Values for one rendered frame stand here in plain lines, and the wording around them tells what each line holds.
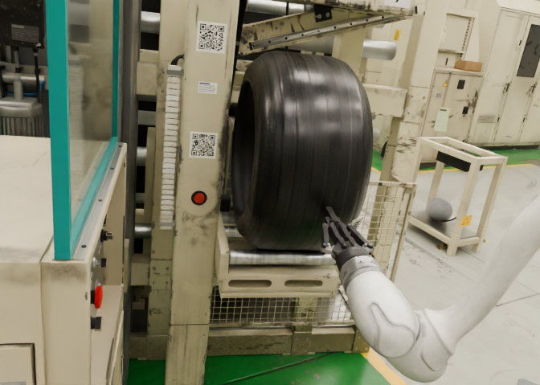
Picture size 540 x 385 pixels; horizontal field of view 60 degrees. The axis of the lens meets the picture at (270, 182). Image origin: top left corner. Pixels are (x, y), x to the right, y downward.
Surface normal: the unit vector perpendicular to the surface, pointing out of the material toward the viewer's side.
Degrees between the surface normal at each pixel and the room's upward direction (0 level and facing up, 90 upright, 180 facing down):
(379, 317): 46
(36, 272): 90
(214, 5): 90
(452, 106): 90
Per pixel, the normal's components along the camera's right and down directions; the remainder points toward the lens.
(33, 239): 0.12, -0.94
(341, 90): 0.22, -0.49
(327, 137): 0.22, -0.05
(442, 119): 0.49, 0.35
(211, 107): 0.19, 0.35
